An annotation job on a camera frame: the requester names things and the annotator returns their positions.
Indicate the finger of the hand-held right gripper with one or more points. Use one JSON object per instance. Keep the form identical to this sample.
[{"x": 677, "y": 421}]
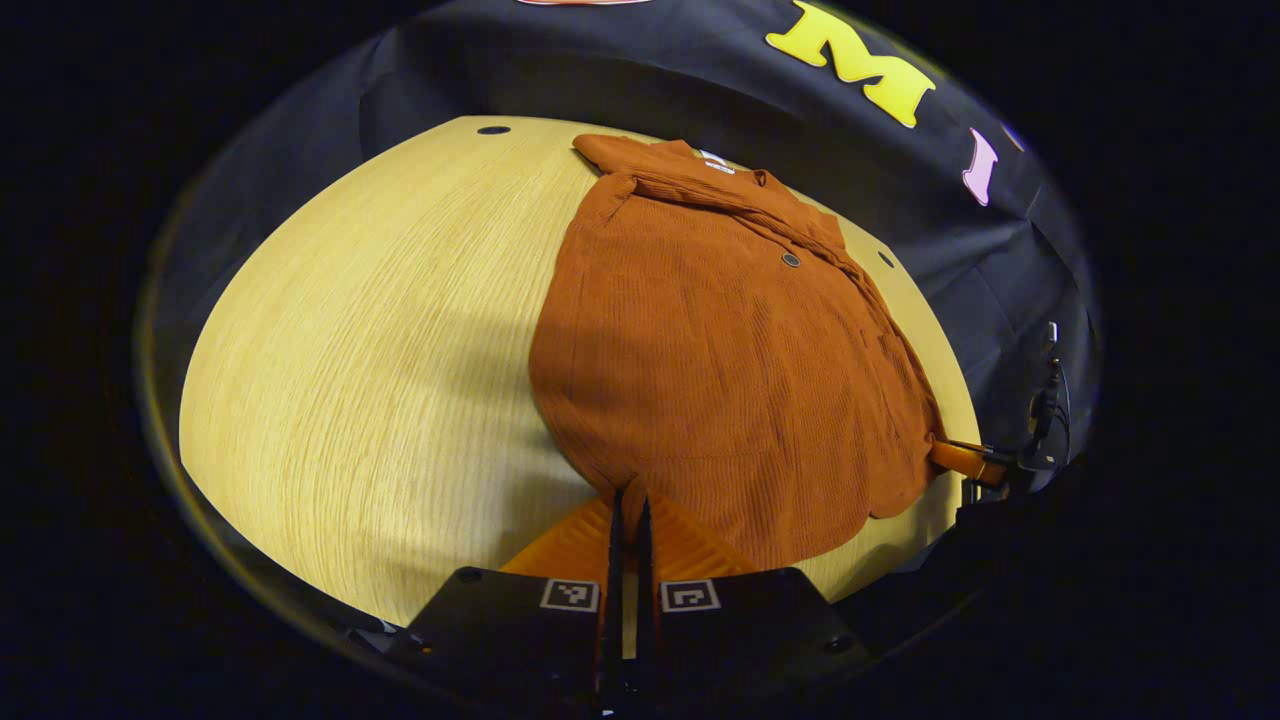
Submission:
[{"x": 965, "y": 460}]

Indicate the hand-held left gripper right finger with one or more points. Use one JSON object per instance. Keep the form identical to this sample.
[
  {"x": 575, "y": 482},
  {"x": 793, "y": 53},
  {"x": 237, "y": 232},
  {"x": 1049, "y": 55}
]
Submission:
[{"x": 644, "y": 600}]

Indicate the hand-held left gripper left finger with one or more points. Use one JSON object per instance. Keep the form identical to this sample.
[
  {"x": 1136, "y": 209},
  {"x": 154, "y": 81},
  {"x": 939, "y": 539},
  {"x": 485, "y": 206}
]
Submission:
[{"x": 613, "y": 600}]

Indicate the orange ribbed button shirt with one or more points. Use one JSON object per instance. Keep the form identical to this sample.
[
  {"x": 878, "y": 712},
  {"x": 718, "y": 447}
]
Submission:
[{"x": 720, "y": 380}]

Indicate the black backdrop cloth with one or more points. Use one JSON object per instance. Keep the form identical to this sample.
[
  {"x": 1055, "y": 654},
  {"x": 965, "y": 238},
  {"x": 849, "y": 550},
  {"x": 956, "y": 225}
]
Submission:
[{"x": 700, "y": 90}]

